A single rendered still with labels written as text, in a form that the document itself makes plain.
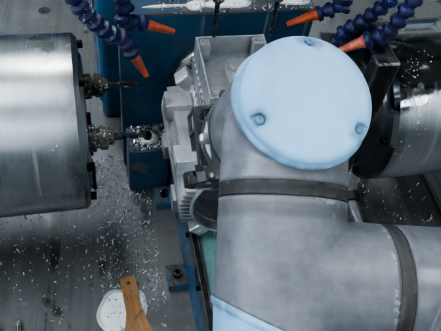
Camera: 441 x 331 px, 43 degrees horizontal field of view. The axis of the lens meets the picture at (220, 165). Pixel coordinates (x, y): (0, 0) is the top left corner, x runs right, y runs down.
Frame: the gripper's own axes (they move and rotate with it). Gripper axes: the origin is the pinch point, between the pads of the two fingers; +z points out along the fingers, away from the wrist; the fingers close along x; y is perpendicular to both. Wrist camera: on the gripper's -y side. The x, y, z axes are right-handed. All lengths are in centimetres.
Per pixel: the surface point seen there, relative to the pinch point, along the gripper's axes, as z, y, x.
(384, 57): -12.2, 11.6, -19.4
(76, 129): 0.3, 8.6, 15.8
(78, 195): 6.4, 1.0, 16.5
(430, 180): 30, -1, -49
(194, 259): 13.8, -9.4, 1.1
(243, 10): 8.3, 26.1, -9.4
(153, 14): 8.3, 26.1, 3.9
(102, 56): 30.4, 27.5, 11.3
